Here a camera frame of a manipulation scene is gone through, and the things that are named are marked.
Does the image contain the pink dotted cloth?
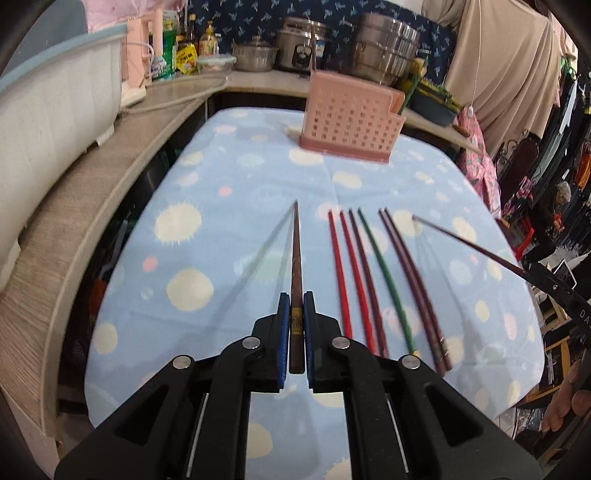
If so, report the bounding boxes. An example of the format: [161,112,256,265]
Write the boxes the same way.
[88,0,158,24]

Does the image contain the steel rice cooker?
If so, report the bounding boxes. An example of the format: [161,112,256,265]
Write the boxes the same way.
[276,17,331,73]

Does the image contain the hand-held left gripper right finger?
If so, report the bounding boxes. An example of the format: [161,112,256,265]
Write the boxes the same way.
[302,291,542,480]

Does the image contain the person's right hand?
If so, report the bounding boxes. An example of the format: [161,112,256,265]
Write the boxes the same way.
[541,359,589,432]

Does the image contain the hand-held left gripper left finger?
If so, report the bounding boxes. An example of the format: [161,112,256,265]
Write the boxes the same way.
[54,292,291,480]

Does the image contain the white green labelled jar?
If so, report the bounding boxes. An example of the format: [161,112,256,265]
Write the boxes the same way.
[151,54,171,83]

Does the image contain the beige curtain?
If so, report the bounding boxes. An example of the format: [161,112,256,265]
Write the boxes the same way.
[422,0,578,158]

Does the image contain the pink kitchen appliance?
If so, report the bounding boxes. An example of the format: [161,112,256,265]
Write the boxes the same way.
[121,11,164,109]

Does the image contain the dark red chopstick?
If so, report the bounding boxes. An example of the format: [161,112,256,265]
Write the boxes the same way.
[348,209,391,360]

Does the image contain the large steel steamer pot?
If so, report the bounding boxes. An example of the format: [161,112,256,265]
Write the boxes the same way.
[353,13,422,88]

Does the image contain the brown patterned chopstick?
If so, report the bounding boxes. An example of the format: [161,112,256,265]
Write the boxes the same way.
[287,200,306,374]

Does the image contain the steel pot with lid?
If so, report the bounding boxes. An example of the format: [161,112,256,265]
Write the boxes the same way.
[233,36,280,72]

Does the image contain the rack of hanging clothes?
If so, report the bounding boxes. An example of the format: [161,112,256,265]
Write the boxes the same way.
[549,46,591,185]

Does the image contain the pink floral cloth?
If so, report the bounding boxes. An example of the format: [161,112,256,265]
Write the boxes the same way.
[455,106,502,217]

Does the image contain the white power cable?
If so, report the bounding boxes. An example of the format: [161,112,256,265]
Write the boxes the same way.
[121,41,229,114]

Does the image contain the green chopstick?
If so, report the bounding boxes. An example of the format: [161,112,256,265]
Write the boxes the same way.
[357,209,422,358]

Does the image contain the glass container with teal lid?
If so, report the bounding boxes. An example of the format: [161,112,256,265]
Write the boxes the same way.
[196,54,237,75]

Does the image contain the light blue planet print tablecloth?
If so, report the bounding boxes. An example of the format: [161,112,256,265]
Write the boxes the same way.
[90,107,548,480]

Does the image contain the wood grain counter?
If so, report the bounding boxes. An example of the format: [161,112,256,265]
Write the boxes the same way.
[0,69,481,462]

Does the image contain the dark blue printed wall cloth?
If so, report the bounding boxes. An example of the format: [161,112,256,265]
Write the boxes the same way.
[189,0,458,61]

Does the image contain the white cord with switch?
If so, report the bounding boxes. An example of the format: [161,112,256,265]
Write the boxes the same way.
[466,0,483,118]

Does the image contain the yellow snack packet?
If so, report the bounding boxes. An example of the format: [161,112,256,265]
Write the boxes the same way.
[177,44,200,75]

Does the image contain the pink perforated utensil basket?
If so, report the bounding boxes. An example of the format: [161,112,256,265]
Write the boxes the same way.
[298,69,407,164]

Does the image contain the yellow labelled bottle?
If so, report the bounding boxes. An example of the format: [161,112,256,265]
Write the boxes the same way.
[199,21,220,58]

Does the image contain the blue basin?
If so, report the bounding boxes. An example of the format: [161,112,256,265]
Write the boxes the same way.
[409,83,462,127]

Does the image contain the dark maroon chopstick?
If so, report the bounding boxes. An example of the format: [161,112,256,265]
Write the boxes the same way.
[411,215,534,278]

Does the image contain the white tub with blue rim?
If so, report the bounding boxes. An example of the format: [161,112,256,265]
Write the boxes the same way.
[0,23,129,181]

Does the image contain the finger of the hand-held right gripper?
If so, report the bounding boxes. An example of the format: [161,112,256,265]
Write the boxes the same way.
[524,262,591,326]

